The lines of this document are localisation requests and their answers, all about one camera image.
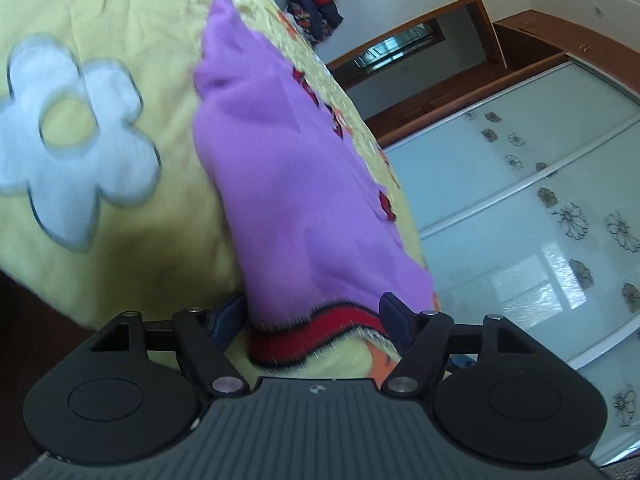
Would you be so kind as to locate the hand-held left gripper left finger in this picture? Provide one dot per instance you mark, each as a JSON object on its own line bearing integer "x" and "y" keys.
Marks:
{"x": 227, "y": 320}

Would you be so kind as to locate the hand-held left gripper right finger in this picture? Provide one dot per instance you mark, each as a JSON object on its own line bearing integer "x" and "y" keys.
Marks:
{"x": 396, "y": 317}

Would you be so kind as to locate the purple knit sweater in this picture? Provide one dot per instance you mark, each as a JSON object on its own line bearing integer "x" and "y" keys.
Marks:
{"x": 300, "y": 200}

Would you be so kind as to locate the sliding door wardrobe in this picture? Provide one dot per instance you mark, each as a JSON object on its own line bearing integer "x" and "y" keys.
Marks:
{"x": 500, "y": 210}

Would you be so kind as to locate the yellow carrot-print quilt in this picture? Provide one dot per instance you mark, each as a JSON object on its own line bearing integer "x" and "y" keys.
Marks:
{"x": 165, "y": 35}

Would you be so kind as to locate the wooden door frame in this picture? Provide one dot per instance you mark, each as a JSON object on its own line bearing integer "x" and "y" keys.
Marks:
{"x": 470, "y": 5}

